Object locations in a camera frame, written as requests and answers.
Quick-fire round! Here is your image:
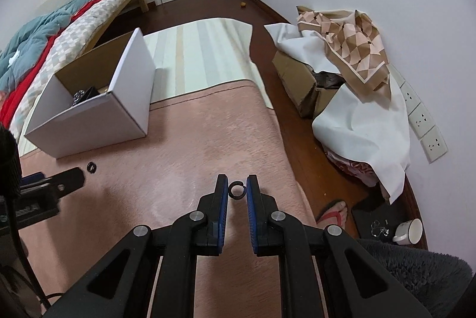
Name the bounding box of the white cardboard box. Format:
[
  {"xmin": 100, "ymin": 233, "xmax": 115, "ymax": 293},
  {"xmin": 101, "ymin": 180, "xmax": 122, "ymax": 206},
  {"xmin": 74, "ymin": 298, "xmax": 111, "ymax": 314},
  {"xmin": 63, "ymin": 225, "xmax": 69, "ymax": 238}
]
[{"xmin": 24, "ymin": 27, "xmax": 156, "ymax": 159}]

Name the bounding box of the red patterned cloth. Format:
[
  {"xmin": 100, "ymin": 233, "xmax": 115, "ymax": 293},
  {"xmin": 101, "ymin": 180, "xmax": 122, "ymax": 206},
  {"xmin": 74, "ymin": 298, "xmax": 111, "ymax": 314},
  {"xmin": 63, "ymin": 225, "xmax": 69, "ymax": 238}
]
[{"xmin": 325, "ymin": 149, "xmax": 383, "ymax": 188}]

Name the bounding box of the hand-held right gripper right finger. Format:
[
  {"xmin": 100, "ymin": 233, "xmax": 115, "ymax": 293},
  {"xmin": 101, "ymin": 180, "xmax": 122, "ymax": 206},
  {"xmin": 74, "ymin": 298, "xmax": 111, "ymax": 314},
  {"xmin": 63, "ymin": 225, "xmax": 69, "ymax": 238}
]
[{"xmin": 246, "ymin": 174, "xmax": 434, "ymax": 318}]

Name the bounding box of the teal quilt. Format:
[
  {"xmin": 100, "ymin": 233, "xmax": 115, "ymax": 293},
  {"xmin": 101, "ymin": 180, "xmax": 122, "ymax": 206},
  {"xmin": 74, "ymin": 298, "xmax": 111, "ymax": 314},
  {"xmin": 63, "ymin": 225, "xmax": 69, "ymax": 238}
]
[{"xmin": 0, "ymin": 0, "xmax": 140, "ymax": 88}]

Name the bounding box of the person's foot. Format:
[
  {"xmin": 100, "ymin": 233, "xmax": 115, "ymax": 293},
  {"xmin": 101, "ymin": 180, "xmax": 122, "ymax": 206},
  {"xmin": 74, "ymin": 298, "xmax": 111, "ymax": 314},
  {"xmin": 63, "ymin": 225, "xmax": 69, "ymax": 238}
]
[{"xmin": 323, "ymin": 201, "xmax": 348, "ymax": 227}]

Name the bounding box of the white wall socket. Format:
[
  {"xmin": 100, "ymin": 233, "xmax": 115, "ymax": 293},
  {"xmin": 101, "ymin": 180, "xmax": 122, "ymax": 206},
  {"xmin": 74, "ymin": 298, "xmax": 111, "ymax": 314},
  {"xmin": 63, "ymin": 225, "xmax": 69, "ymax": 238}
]
[
  {"xmin": 420, "ymin": 126, "xmax": 449, "ymax": 164},
  {"xmin": 407, "ymin": 102, "xmax": 436, "ymax": 139},
  {"xmin": 400, "ymin": 80, "xmax": 422, "ymax": 112},
  {"xmin": 387, "ymin": 63, "xmax": 407, "ymax": 88}
]

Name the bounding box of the brown cardboard box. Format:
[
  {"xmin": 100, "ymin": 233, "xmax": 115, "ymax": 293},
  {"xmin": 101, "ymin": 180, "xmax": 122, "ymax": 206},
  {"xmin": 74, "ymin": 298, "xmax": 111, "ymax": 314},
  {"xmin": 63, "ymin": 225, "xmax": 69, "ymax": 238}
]
[{"xmin": 272, "ymin": 49, "xmax": 345, "ymax": 120}]

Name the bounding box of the white cloth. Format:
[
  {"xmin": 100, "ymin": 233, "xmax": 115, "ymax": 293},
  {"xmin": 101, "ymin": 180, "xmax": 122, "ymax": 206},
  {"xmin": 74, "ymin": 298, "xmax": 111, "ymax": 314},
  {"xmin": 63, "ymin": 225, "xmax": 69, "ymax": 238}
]
[{"xmin": 264, "ymin": 9, "xmax": 411, "ymax": 205}]

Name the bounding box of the pink table cloth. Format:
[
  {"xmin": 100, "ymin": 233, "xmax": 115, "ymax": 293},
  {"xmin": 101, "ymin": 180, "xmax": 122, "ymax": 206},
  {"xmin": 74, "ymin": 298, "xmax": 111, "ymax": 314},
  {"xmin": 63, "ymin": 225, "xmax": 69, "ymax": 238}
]
[{"xmin": 18, "ymin": 78, "xmax": 317, "ymax": 318}]

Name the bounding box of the black floor mat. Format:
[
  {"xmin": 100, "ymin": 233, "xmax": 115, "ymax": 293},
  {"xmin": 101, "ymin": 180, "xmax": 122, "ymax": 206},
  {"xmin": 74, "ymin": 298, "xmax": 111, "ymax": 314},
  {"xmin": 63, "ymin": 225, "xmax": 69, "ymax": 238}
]
[{"xmin": 351, "ymin": 197, "xmax": 410, "ymax": 240}]

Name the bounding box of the brown diamond patterned scarf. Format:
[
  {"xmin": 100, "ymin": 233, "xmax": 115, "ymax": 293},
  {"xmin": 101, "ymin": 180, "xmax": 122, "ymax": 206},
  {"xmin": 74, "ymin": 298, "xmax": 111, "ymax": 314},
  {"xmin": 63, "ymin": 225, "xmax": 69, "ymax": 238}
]
[{"xmin": 296, "ymin": 6, "xmax": 393, "ymax": 103}]

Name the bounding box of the person's dark fleece leg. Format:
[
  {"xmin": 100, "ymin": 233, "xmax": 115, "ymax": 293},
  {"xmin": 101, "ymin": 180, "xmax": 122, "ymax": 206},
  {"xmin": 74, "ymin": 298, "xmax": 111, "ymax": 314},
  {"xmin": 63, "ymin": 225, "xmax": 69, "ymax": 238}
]
[{"xmin": 357, "ymin": 238, "xmax": 473, "ymax": 318}]

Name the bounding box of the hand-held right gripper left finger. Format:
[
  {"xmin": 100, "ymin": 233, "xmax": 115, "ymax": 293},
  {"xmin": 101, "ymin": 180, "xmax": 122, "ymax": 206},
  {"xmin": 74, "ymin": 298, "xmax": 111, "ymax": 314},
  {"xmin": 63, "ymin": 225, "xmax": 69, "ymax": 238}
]
[{"xmin": 43, "ymin": 174, "xmax": 229, "ymax": 318}]

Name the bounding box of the foot in red sandal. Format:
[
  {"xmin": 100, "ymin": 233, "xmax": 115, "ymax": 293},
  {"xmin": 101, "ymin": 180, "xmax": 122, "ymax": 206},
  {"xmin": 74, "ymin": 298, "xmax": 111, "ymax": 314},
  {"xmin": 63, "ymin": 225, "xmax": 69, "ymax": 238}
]
[{"xmin": 316, "ymin": 199, "xmax": 349, "ymax": 229}]

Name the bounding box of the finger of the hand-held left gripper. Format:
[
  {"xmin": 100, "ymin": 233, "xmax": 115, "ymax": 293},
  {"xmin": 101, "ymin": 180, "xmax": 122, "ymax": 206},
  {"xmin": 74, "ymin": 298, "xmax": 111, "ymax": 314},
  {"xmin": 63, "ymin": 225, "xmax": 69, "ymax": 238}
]
[{"xmin": 20, "ymin": 167, "xmax": 84, "ymax": 192}]

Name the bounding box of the white cup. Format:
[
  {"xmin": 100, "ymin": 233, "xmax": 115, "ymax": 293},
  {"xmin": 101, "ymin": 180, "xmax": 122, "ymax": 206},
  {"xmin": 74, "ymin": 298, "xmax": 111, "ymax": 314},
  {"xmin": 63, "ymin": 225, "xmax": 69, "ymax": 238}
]
[{"xmin": 392, "ymin": 218, "xmax": 424, "ymax": 246}]

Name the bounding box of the silver jewelry piece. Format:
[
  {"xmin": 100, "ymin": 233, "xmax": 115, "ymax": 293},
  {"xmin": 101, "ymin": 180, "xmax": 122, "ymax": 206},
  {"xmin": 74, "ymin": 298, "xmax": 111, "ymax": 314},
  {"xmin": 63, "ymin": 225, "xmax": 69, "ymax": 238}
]
[{"xmin": 370, "ymin": 219, "xmax": 391, "ymax": 239}]

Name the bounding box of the bed with blankets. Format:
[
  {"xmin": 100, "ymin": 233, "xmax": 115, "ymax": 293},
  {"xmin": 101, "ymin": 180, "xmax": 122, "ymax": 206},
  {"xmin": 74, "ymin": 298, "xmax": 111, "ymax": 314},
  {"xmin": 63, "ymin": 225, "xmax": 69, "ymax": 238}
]
[{"xmin": 0, "ymin": 0, "xmax": 140, "ymax": 125}]

